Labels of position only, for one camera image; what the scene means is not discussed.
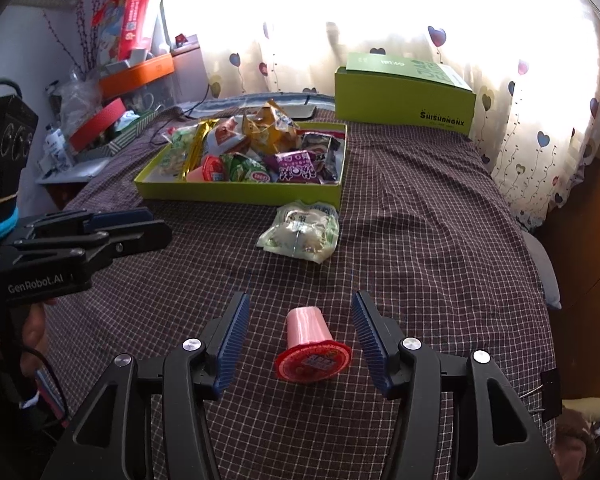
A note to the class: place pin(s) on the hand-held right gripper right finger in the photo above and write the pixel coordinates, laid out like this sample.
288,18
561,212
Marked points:
367,332

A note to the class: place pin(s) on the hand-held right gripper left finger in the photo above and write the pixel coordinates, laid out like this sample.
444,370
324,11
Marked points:
232,340

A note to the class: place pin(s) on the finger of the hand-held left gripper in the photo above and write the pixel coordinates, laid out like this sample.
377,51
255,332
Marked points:
125,217
145,237

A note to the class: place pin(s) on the pink jelly cup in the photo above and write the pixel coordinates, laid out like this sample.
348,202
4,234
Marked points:
210,167
307,330

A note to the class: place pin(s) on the clear peanut bag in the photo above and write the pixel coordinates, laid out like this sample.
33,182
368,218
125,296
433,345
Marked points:
177,152

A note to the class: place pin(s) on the shallow yellow-green box tray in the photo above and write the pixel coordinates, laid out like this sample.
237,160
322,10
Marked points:
230,192

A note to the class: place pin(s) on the white-green vacuum snack packet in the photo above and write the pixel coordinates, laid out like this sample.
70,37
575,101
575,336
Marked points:
300,232

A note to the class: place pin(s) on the green snack bag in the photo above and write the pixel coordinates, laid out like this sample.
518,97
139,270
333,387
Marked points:
250,170

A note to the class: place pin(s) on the white and orange snack bag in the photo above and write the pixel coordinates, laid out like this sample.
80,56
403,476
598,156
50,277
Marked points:
225,137

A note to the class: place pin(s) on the yellow potato stick bag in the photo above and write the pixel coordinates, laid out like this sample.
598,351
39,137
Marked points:
270,130

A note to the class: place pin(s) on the purple snack packet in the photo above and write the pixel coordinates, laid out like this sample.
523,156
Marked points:
295,166

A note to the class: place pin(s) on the person's left hand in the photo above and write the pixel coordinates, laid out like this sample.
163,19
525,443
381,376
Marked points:
35,330

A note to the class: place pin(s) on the white bottle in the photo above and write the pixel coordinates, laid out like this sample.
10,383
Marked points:
59,150

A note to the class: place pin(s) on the small white table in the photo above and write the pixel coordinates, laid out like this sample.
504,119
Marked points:
75,170

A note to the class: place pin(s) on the green-white striped box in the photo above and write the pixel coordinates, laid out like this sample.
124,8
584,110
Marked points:
130,135

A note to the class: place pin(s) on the red round tin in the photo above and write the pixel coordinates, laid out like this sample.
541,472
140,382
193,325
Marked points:
95,125

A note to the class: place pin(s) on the clear plastic bag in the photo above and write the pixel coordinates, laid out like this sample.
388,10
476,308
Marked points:
82,100

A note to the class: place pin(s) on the brown checkered bedsheet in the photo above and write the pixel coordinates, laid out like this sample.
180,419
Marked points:
430,260

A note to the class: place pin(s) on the pale blue cloth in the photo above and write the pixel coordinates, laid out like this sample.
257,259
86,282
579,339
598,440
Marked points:
127,120

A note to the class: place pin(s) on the orange-lidded storage bin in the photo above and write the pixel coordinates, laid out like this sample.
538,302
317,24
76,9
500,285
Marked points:
140,72

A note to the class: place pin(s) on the dried purple twigs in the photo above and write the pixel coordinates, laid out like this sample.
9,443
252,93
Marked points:
87,35

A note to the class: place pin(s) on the grey cabinet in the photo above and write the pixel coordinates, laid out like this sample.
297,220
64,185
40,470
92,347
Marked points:
187,75

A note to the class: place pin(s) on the colourful printed box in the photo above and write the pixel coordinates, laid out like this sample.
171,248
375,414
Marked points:
110,35

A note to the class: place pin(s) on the small red box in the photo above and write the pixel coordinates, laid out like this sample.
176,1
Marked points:
181,39

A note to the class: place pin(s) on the red and white carton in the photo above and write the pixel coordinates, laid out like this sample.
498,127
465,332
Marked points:
137,20

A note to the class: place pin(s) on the black binder clip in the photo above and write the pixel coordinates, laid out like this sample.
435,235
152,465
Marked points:
552,395

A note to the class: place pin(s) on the wooden wardrobe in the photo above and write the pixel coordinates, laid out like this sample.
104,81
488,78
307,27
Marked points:
590,310

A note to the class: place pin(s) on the deep yellow-green box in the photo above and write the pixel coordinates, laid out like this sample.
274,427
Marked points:
380,105

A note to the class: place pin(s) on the light green box lid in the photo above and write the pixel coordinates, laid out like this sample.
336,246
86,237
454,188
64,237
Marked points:
400,67

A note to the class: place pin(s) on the heart balloon print curtain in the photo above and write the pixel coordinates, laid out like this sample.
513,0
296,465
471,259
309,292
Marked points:
380,10

